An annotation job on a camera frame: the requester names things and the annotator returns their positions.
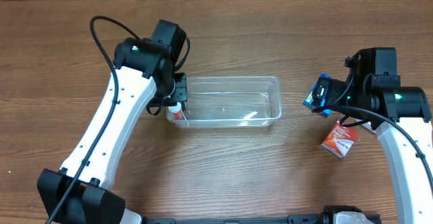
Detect red white small box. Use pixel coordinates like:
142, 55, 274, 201
321, 120, 359, 158

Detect orange bottle white cap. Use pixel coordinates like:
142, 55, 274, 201
168, 102, 185, 120

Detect clear plastic container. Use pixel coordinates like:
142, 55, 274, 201
166, 76, 282, 129

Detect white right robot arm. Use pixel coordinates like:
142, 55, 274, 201
312, 47, 432, 223

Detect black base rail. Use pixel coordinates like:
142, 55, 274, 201
141, 213, 382, 224

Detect blue small box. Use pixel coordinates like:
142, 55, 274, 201
302, 81, 332, 117

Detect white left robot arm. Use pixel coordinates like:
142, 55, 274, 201
37, 16, 190, 224

